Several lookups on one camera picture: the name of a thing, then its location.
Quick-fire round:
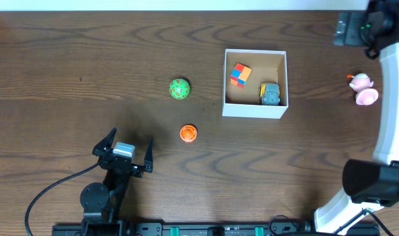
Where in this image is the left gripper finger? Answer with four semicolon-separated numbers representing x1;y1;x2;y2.
143;138;153;172
92;127;117;155

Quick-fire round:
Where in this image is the pink duck toy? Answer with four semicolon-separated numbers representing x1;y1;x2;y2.
347;73;379;106

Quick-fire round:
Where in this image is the green ball with orange numbers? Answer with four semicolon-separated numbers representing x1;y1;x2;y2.
169;78;191;100

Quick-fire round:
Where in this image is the yellow grey toy truck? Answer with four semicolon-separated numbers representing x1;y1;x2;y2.
259;83;280;106

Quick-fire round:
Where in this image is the colourful puzzle cube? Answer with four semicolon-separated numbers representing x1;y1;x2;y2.
230;63;252;88

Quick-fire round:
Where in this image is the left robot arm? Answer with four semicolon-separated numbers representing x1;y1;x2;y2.
80;128;153;235

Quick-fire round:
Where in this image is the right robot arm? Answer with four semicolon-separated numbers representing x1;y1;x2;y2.
311;0;399;235

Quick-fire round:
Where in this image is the orange round disc toy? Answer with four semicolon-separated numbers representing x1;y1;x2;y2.
180;125;198;143

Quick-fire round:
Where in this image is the white cardboard box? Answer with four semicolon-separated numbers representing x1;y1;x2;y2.
222;49;289;119

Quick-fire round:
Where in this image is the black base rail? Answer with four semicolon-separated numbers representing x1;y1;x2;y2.
51;221;382;236

